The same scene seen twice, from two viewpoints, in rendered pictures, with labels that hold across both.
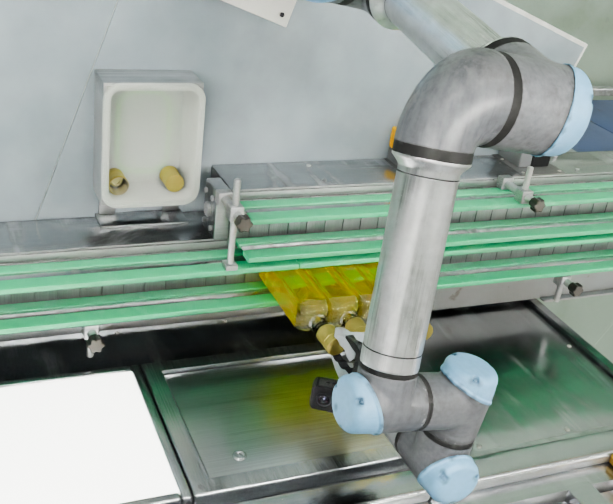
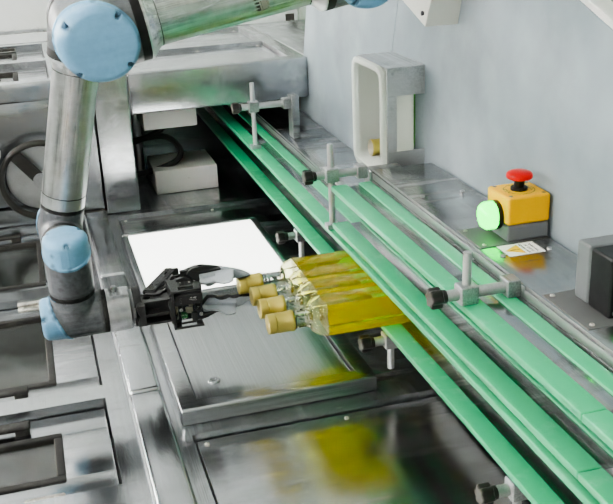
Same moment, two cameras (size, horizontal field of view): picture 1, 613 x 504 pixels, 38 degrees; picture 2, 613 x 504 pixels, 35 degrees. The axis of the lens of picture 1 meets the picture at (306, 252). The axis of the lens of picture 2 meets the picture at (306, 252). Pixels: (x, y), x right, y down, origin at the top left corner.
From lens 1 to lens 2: 230 cm
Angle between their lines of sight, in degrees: 90
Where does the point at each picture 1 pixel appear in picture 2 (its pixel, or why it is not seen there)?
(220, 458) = not seen: hidden behind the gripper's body
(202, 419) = not seen: hidden behind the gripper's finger
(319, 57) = (482, 73)
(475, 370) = (55, 234)
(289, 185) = (399, 185)
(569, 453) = (162, 478)
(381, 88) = (522, 127)
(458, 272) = (461, 380)
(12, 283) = (287, 177)
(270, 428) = (218, 326)
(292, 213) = (353, 197)
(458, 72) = not seen: outside the picture
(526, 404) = (283, 489)
